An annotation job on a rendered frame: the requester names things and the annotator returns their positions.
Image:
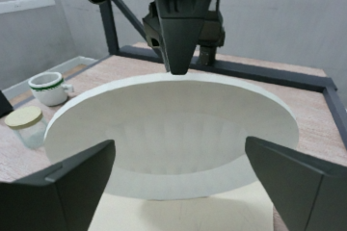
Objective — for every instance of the black rectangular frame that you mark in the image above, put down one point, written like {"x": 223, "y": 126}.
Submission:
{"x": 292, "y": 79}

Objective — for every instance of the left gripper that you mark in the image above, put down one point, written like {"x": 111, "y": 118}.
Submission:
{"x": 174, "y": 26}

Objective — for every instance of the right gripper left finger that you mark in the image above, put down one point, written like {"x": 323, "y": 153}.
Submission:
{"x": 61, "y": 197}

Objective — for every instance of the white cup with green stripe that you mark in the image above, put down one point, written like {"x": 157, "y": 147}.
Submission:
{"x": 53, "y": 93}

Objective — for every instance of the cream flat mat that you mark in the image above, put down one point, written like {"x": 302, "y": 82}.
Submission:
{"x": 245, "y": 209}

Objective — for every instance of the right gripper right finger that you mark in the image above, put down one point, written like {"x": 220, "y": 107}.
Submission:
{"x": 309, "y": 193}

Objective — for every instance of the glass jar with beige lid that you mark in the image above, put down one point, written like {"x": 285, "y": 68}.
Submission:
{"x": 29, "y": 125}

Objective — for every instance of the white round platter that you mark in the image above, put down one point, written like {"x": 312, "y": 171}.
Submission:
{"x": 176, "y": 137}

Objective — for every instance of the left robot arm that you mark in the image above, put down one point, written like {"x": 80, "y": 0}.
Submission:
{"x": 212, "y": 35}

